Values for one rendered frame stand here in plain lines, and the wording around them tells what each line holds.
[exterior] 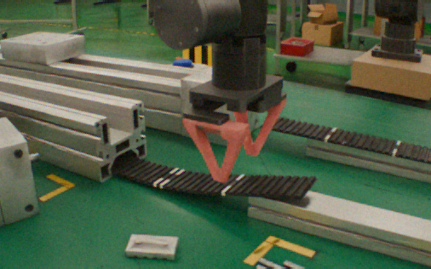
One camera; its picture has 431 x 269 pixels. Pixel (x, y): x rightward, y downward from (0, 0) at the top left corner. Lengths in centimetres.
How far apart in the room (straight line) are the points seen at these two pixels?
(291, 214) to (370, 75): 60
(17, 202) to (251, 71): 30
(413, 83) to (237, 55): 63
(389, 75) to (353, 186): 47
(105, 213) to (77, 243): 6
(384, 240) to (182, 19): 30
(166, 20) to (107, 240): 24
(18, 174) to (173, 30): 25
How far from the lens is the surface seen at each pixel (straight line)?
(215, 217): 52
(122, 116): 64
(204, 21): 38
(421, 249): 49
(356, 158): 66
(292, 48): 375
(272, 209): 51
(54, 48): 93
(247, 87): 46
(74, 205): 57
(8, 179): 53
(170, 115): 74
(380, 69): 104
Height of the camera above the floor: 106
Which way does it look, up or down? 22 degrees down
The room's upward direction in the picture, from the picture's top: straight up
